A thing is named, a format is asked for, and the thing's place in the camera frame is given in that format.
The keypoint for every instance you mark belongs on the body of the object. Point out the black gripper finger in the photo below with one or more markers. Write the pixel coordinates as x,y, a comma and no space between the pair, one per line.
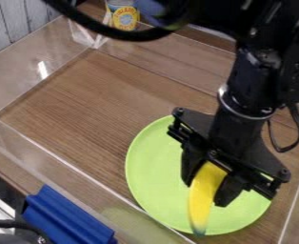
233,184
193,157

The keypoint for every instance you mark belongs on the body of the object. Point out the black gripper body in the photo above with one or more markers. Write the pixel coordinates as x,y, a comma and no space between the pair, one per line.
234,146

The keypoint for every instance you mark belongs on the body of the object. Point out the yellow toy banana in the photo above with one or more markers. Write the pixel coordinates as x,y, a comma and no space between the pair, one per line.
202,190

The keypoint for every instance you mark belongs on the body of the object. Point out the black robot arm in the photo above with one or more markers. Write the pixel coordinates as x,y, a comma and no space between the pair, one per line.
262,85

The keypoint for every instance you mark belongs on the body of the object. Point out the green round plate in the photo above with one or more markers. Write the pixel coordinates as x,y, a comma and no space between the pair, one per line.
152,176

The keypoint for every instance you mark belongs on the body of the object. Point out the yellow labelled tin can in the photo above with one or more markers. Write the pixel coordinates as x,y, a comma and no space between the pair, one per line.
124,14

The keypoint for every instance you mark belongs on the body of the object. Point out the clear acrylic enclosure wall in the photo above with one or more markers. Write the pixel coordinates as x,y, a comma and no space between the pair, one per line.
73,103

